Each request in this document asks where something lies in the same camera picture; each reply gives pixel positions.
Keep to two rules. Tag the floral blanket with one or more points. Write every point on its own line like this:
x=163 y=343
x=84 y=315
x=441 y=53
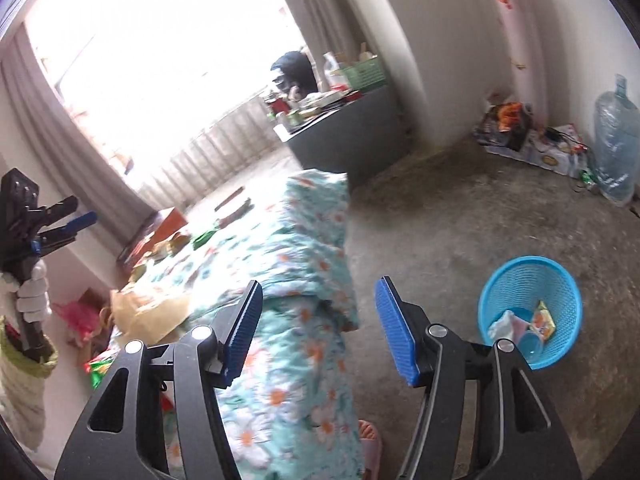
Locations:
x=300 y=240

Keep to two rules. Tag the yellow plastic bag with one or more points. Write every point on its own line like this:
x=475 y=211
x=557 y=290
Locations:
x=145 y=310

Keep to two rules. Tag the yellow green snack packet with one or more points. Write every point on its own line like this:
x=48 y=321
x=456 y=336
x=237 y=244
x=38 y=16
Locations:
x=139 y=272

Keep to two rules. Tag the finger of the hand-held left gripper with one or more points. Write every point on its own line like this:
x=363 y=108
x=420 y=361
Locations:
x=80 y=221
x=62 y=206

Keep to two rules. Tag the white printed fridge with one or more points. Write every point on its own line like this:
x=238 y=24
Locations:
x=517 y=45

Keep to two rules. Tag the blue plastic mesh basket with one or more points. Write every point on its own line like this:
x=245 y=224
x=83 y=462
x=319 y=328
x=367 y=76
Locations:
x=520 y=275

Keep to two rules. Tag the orange cardboard box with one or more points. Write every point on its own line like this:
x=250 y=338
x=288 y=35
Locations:
x=167 y=225

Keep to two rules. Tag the pink slipper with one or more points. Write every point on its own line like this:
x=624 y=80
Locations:
x=371 y=445

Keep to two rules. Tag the clear plastic bottle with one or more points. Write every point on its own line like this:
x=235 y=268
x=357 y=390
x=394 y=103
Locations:
x=331 y=72

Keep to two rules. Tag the gold snack packet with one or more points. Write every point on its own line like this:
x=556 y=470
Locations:
x=179 y=244

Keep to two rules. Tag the flat printed carton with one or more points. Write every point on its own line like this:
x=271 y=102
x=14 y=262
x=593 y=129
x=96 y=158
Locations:
x=542 y=157

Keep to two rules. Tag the person's left forearm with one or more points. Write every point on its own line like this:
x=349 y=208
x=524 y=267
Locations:
x=20 y=400

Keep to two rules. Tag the green plastic crate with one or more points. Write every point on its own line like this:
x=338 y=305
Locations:
x=365 y=75

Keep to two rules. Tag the brown snack packet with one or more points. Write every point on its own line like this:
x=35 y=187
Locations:
x=230 y=199
x=235 y=216

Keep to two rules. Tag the grey curtain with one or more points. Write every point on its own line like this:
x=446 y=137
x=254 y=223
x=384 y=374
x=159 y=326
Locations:
x=65 y=150
x=320 y=5

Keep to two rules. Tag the red bottle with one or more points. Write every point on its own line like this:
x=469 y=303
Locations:
x=275 y=105

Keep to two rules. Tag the orange black bag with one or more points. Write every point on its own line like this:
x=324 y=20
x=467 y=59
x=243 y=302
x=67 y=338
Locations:
x=510 y=120

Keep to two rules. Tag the red green chip bag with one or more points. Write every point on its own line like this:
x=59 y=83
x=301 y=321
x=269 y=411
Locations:
x=100 y=366

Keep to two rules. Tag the yellow snack wrapper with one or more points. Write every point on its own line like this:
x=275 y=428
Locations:
x=542 y=322

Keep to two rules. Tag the crumpled white paper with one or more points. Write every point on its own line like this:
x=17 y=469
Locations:
x=502 y=326

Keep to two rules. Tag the grey desk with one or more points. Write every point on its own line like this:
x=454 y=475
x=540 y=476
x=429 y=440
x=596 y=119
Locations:
x=350 y=130

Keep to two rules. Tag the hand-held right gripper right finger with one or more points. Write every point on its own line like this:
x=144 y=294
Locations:
x=395 y=330

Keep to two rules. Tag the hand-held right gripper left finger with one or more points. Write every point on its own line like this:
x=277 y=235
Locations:
x=244 y=327

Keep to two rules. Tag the large clear water jug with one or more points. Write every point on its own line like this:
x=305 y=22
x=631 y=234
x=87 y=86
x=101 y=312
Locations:
x=617 y=145

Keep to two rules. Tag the pink plastic bag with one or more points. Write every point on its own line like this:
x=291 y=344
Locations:
x=80 y=317

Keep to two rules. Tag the person's left hand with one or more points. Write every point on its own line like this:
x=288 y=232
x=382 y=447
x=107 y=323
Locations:
x=35 y=295

